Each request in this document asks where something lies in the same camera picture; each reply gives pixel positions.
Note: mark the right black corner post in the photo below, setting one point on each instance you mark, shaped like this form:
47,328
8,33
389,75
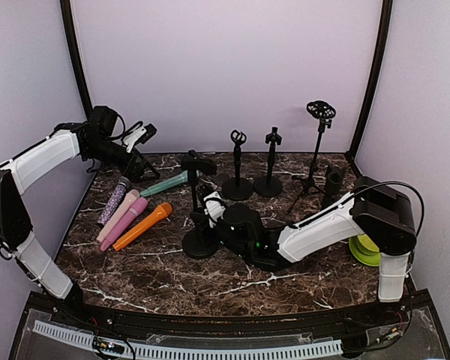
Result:
373,79

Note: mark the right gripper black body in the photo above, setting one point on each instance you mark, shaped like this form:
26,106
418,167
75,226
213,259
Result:
203,229

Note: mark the black tripod stand with shock mount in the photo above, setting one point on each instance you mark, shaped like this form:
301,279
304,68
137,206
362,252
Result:
323,112

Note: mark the mint green microphone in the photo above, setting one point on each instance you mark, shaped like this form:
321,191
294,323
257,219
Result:
165,185

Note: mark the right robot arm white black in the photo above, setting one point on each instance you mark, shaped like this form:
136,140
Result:
375,209

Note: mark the left black corner post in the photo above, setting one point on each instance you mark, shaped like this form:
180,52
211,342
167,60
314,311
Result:
75,58

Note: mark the glitter microphone with silver grille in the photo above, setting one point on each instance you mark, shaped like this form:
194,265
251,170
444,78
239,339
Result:
114,201

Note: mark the white slotted cable duct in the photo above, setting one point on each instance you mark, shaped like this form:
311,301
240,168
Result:
185,347

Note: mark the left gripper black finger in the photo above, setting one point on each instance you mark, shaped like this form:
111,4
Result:
148,168
144,178

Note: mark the pink microphone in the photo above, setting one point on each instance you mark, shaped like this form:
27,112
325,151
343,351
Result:
129,216

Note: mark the orange microphone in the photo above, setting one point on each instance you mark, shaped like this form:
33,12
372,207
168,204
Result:
160,213

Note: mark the cream white microphone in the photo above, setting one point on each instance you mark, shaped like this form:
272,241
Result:
126,203

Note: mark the black corner post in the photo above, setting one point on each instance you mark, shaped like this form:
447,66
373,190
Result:
75,58
373,79

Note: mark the green bowl on saucer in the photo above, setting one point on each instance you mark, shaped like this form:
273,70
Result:
365,250

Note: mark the black front rail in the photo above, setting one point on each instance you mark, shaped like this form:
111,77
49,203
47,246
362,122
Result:
346,321

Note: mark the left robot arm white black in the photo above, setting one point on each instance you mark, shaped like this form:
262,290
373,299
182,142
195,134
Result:
93,140

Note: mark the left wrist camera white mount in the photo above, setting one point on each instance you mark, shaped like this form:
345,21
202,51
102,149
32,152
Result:
138,134

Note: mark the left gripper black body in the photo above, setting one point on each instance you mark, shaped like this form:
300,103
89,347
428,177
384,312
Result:
130,174

